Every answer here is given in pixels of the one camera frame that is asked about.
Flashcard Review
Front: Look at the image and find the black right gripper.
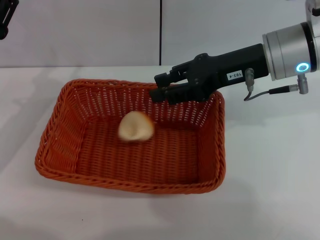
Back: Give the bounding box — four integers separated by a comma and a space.
149, 43, 270, 105

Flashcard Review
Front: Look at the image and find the grey gripper cable with connectors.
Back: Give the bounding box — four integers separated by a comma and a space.
243, 67, 309, 102

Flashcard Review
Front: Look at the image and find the pale peach-shaped bun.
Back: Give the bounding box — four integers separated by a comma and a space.
117, 111, 155, 143

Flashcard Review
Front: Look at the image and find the orange woven plastic basket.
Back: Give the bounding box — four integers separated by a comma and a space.
33, 78, 227, 198

